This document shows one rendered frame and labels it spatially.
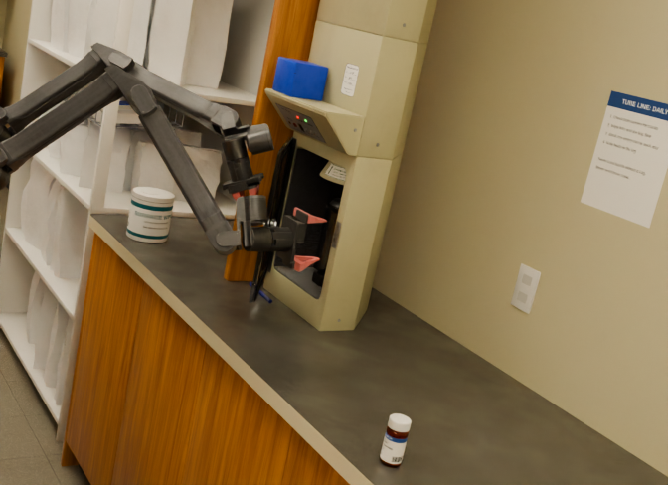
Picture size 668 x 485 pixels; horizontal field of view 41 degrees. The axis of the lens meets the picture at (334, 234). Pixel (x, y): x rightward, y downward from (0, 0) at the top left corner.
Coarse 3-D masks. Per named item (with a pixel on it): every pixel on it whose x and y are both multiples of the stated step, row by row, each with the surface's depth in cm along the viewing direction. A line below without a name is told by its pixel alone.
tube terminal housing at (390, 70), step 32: (320, 32) 240; (352, 32) 227; (320, 64) 239; (384, 64) 219; (416, 64) 228; (384, 96) 222; (384, 128) 225; (352, 160) 225; (384, 160) 228; (352, 192) 226; (384, 192) 232; (352, 224) 229; (384, 224) 248; (352, 256) 233; (288, 288) 248; (352, 288) 236; (320, 320) 234; (352, 320) 240
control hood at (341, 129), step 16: (272, 96) 238; (288, 96) 230; (304, 112) 226; (320, 112) 217; (336, 112) 217; (352, 112) 225; (320, 128) 225; (336, 128) 218; (352, 128) 220; (336, 144) 224; (352, 144) 222
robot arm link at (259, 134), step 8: (224, 112) 230; (232, 112) 230; (224, 120) 229; (232, 120) 229; (224, 128) 228; (232, 128) 228; (240, 128) 229; (248, 128) 229; (256, 128) 229; (264, 128) 229; (248, 136) 227; (256, 136) 227; (264, 136) 226; (256, 144) 226; (264, 144) 227; (272, 144) 228; (256, 152) 228
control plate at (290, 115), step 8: (288, 112) 236; (296, 112) 231; (288, 120) 241; (296, 120) 235; (304, 120) 230; (312, 120) 225; (296, 128) 240; (304, 128) 235; (312, 128) 229; (312, 136) 234; (320, 136) 229
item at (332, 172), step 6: (330, 162) 239; (324, 168) 240; (330, 168) 237; (336, 168) 236; (342, 168) 235; (324, 174) 238; (330, 174) 236; (336, 174) 235; (342, 174) 235; (330, 180) 236; (336, 180) 235; (342, 180) 234
